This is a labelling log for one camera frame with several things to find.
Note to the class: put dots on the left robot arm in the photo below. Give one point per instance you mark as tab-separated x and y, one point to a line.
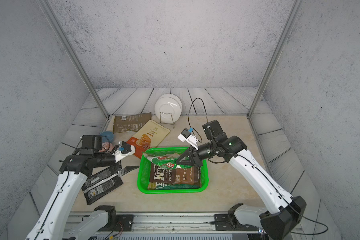
74	172

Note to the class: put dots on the green Real chips bag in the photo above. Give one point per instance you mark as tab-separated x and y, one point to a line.
163	186

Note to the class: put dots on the black snack bag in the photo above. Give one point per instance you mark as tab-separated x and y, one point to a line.
101	184

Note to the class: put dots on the metal corner post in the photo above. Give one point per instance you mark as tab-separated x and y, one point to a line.
57	28
297	4

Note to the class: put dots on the cassava chips bag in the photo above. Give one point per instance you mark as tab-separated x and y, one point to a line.
149	136

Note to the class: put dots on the red patterned bowl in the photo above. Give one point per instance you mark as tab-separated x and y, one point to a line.
106	147

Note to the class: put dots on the olive brown Lerna bag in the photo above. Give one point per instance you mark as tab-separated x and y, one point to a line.
132	123

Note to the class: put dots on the green plastic basket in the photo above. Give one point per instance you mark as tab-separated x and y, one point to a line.
145	172

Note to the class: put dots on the metal corner post left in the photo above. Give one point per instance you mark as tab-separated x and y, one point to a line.
57	28

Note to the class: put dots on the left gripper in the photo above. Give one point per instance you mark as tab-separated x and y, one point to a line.
118	167

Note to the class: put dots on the white plate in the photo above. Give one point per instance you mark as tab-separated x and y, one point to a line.
169	103

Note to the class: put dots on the wire plate stand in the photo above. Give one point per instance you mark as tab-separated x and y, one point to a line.
166	118

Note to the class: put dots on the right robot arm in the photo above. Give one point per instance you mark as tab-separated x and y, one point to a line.
282	212

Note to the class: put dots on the blue bowl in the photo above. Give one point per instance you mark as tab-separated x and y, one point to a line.
107	137

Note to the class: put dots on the metal corner post right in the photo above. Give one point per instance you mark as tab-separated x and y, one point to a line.
297	4

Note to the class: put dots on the brown chips bag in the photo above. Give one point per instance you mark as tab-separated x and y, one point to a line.
190	176

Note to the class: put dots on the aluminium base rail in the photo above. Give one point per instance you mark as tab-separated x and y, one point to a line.
180	226

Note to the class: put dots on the green white acefood bag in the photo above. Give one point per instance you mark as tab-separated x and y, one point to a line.
166	161

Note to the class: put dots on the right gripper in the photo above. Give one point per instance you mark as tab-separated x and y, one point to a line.
195	159

